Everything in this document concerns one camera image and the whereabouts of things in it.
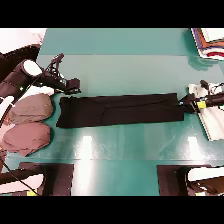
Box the black cable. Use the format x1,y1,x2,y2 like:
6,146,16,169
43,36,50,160
0,156,40,197

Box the black garment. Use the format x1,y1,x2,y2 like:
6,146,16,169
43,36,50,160
55,92,186,130

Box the brown garment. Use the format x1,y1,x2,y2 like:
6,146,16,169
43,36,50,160
7,93,55,125
0,121,52,157

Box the heap of clothes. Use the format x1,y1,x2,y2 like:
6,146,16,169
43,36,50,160
190,28,224,61

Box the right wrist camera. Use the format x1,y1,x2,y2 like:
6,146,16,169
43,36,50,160
199,79,212,94

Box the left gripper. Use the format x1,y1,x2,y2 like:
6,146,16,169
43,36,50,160
64,77,82,96

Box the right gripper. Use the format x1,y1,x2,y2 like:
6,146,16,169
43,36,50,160
180,93,201,114

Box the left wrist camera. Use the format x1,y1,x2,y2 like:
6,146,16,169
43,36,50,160
49,52,65,74

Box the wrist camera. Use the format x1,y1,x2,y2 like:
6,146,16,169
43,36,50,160
49,52,65,74
199,79,212,94

